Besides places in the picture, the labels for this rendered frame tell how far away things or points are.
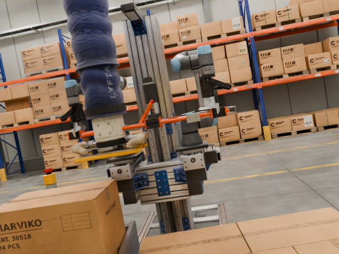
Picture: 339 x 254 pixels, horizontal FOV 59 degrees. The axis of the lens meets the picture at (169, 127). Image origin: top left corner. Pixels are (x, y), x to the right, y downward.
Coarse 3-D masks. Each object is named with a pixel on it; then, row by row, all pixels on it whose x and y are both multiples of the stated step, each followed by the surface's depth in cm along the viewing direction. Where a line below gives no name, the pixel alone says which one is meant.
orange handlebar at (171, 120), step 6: (204, 114) 158; (210, 114) 158; (162, 120) 160; (168, 120) 160; (174, 120) 160; (180, 120) 160; (126, 126) 163; (132, 126) 162; (138, 126) 162; (144, 126) 162; (84, 132) 194; (90, 132) 165
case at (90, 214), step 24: (48, 192) 182; (72, 192) 170; (96, 192) 160; (0, 216) 153; (24, 216) 152; (48, 216) 151; (72, 216) 150; (96, 216) 148; (120, 216) 183; (0, 240) 154; (24, 240) 153; (48, 240) 152; (72, 240) 151; (96, 240) 149; (120, 240) 175
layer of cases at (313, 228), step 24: (288, 216) 185; (312, 216) 179; (336, 216) 173; (144, 240) 186; (168, 240) 180; (192, 240) 175; (216, 240) 170; (240, 240) 165; (264, 240) 160; (288, 240) 156; (312, 240) 151; (336, 240) 147
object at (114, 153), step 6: (96, 150) 158; (114, 150) 160; (120, 150) 155; (126, 150) 153; (132, 150) 151; (138, 150) 152; (84, 156) 156; (90, 156) 155; (96, 156) 153; (102, 156) 153; (108, 156) 153; (114, 156) 152; (78, 162) 155
